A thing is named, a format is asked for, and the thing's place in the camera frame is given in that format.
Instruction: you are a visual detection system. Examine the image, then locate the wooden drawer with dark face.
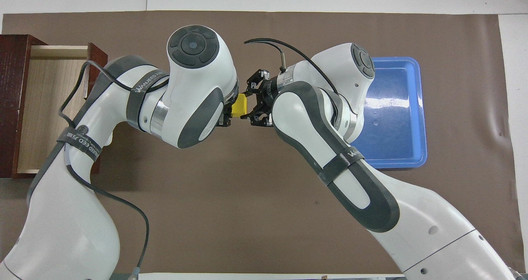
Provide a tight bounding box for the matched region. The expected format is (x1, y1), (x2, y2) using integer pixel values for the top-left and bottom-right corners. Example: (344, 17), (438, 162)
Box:
(12, 43), (108, 179)

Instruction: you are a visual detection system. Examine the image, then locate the brown paper table mat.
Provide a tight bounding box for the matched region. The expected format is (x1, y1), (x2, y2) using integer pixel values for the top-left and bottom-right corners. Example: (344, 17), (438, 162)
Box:
(0, 11), (526, 274)

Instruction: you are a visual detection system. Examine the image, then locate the yellow cube block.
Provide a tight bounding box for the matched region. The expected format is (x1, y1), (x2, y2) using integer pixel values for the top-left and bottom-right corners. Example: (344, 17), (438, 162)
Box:
(231, 95), (249, 120)

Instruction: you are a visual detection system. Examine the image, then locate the blue plastic tray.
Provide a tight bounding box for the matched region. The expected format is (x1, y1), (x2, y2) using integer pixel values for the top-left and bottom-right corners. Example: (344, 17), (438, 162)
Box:
(351, 56), (428, 169)

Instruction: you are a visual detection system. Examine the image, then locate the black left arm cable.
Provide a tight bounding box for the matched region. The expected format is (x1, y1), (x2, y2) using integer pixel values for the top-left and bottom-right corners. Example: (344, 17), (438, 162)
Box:
(58, 60), (150, 280)

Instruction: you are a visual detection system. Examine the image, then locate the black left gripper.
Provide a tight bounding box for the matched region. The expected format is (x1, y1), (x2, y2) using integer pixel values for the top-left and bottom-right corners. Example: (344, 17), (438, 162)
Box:
(217, 102), (265, 128)

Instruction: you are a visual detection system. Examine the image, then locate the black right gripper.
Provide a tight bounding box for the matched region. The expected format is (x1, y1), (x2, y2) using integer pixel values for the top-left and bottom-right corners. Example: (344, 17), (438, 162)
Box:
(244, 69), (286, 128)

